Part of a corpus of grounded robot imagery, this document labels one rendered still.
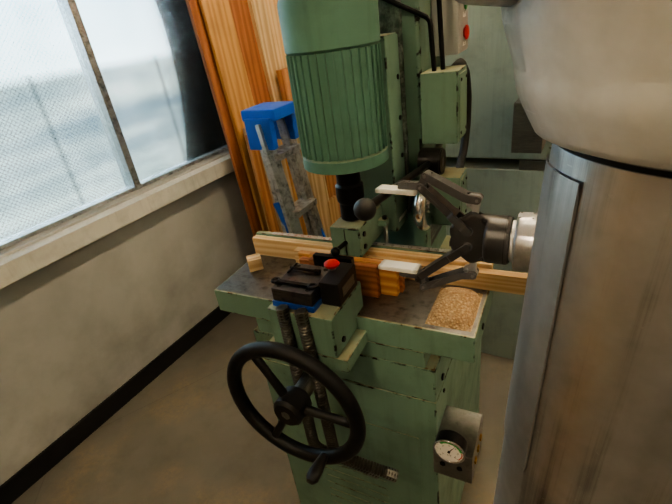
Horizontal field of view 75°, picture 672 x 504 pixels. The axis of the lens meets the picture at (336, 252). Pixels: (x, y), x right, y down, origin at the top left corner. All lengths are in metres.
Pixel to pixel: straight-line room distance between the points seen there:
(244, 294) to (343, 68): 0.53
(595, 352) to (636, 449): 0.04
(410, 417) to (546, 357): 0.83
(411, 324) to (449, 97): 0.48
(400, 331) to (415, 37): 0.60
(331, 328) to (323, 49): 0.48
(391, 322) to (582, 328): 0.69
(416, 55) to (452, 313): 0.54
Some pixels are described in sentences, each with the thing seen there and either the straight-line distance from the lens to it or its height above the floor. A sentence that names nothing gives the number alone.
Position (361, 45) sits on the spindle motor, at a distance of 0.81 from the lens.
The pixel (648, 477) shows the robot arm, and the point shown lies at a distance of 0.21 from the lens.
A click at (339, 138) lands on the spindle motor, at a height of 1.23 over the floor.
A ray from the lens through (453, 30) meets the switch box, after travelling 1.09.
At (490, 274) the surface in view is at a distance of 0.92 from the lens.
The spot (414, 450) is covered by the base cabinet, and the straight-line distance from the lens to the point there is 1.10.
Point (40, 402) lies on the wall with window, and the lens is 2.11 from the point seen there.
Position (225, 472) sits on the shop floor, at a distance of 1.87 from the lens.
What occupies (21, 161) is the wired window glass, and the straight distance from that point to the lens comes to 1.97.
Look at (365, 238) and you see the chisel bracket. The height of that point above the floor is 1.00.
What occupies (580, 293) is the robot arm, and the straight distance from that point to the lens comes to 0.18.
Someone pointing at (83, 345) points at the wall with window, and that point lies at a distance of 2.11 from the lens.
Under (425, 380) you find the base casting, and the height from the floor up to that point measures 0.77.
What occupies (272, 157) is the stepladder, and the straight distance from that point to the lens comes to 1.76.
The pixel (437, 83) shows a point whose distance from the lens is 1.00.
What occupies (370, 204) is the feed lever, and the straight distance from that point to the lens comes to 0.65.
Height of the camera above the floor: 1.43
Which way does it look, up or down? 28 degrees down
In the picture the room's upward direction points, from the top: 8 degrees counter-clockwise
